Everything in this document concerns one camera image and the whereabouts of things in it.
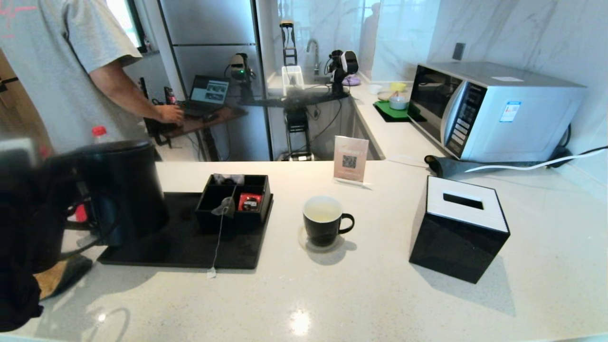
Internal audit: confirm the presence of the black electric kettle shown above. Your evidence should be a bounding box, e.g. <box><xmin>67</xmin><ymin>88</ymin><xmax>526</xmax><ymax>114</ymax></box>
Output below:
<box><xmin>47</xmin><ymin>140</ymin><xmax>170</xmax><ymax>247</ymax></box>

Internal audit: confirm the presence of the grey tea bag with string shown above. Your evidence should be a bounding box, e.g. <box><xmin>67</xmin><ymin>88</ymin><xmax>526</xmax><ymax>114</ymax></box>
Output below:
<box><xmin>207</xmin><ymin>196</ymin><xmax>237</xmax><ymax>279</ymax></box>

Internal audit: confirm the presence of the person's right forearm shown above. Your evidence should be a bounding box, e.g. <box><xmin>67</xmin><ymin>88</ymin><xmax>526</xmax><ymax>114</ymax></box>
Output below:
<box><xmin>89</xmin><ymin>59</ymin><xmax>164</xmax><ymax>119</ymax></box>

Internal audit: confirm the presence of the person's right hand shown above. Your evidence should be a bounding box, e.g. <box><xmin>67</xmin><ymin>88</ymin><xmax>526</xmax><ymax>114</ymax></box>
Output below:
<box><xmin>154</xmin><ymin>104</ymin><xmax>185</xmax><ymax>125</ymax></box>

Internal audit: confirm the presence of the brown and black cloth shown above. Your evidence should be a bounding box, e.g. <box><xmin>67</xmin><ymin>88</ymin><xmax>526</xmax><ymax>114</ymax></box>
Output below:
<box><xmin>33</xmin><ymin>254</ymin><xmax>93</xmax><ymax>300</ymax></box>

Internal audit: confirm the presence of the brown wooden door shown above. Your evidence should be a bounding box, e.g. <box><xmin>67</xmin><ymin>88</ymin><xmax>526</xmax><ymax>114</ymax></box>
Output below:
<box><xmin>0</xmin><ymin>47</ymin><xmax>53</xmax><ymax>152</ymax></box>

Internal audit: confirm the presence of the black serving tray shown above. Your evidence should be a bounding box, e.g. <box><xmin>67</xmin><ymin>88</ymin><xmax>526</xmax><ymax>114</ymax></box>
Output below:
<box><xmin>97</xmin><ymin>192</ymin><xmax>275</xmax><ymax>270</ymax></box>

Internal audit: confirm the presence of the person in grey t-shirt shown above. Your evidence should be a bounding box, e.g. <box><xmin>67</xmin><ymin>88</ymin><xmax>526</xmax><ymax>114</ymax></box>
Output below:
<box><xmin>0</xmin><ymin>0</ymin><xmax>148</xmax><ymax>152</ymax></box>

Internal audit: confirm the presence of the black teleoperation device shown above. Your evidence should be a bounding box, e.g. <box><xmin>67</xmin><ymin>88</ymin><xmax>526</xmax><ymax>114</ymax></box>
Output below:
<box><xmin>138</xmin><ymin>77</ymin><xmax>185</xmax><ymax>147</ymax></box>

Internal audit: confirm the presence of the brown wooden desk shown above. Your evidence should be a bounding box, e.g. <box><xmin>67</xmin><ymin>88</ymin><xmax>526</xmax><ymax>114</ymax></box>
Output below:
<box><xmin>145</xmin><ymin>105</ymin><xmax>248</xmax><ymax>162</ymax></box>

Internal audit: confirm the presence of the red sachet packet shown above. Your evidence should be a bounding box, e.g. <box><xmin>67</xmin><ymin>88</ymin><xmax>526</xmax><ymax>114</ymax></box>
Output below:
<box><xmin>239</xmin><ymin>193</ymin><xmax>263</xmax><ymax>212</ymax></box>

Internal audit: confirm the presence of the open laptop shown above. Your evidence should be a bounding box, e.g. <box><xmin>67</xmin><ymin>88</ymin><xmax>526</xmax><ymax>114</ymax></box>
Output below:
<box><xmin>183</xmin><ymin>75</ymin><xmax>231</xmax><ymax>117</ymax></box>

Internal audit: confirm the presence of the black compartment organizer box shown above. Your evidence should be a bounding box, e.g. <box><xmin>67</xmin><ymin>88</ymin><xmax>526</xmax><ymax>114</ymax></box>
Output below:
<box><xmin>196</xmin><ymin>174</ymin><xmax>272</xmax><ymax>233</ymax></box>

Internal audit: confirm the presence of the window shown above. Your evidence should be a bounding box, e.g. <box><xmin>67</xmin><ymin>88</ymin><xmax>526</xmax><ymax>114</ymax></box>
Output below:
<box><xmin>107</xmin><ymin>0</ymin><xmax>145</xmax><ymax>50</ymax></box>

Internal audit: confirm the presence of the silver refrigerator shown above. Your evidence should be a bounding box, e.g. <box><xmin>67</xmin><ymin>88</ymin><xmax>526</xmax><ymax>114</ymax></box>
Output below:
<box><xmin>157</xmin><ymin>0</ymin><xmax>274</xmax><ymax>162</ymax></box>

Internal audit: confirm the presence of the beige round coaster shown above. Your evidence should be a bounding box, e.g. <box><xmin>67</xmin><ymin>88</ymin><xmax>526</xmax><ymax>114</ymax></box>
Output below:
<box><xmin>298</xmin><ymin>224</ymin><xmax>346</xmax><ymax>254</ymax></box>

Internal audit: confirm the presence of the black mug white inside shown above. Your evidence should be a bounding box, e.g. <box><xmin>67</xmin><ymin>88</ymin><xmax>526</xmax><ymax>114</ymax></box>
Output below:
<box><xmin>303</xmin><ymin>195</ymin><xmax>355</xmax><ymax>247</ymax></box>

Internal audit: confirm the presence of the QR code sign stand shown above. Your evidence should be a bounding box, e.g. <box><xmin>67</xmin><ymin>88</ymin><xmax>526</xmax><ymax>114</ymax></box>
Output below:
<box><xmin>332</xmin><ymin>136</ymin><xmax>372</xmax><ymax>190</ymax></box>

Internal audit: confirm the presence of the chrome sink faucet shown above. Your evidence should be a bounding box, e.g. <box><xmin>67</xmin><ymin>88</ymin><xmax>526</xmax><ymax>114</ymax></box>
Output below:
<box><xmin>306</xmin><ymin>39</ymin><xmax>321</xmax><ymax>76</ymax></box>

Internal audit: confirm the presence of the green placemat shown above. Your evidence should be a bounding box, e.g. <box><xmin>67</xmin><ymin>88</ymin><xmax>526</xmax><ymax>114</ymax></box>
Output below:
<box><xmin>373</xmin><ymin>100</ymin><xmax>421</xmax><ymax>123</ymax></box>

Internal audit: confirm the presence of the black tissue box white lid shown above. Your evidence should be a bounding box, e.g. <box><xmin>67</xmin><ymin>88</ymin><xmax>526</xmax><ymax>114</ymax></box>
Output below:
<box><xmin>408</xmin><ymin>176</ymin><xmax>511</xmax><ymax>285</ymax></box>

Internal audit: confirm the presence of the silver microwave oven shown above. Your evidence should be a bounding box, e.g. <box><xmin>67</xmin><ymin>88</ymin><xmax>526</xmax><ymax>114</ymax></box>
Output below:
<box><xmin>408</xmin><ymin>61</ymin><xmax>586</xmax><ymax>163</ymax></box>

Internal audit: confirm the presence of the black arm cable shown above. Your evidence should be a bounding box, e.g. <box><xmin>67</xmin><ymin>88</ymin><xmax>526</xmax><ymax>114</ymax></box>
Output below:
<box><xmin>62</xmin><ymin>199</ymin><xmax>122</xmax><ymax>259</ymax></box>

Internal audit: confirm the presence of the camera device green light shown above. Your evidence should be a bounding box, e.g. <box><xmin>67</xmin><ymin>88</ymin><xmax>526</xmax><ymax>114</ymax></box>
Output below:
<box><xmin>226</xmin><ymin>54</ymin><xmax>255</xmax><ymax>81</ymax></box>

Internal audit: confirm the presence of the black pedestal table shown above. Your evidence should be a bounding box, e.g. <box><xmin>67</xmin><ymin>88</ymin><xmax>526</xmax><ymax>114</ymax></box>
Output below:
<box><xmin>240</xmin><ymin>90</ymin><xmax>350</xmax><ymax>162</ymax></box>

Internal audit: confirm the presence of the white power cable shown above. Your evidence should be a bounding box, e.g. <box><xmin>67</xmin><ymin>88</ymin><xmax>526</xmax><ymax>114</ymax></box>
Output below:
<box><xmin>463</xmin><ymin>147</ymin><xmax>608</xmax><ymax>174</ymax></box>

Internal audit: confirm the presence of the black power cable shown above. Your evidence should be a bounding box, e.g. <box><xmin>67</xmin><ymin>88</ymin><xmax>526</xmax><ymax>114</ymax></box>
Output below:
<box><xmin>546</xmin><ymin>124</ymin><xmax>608</xmax><ymax>166</ymax></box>

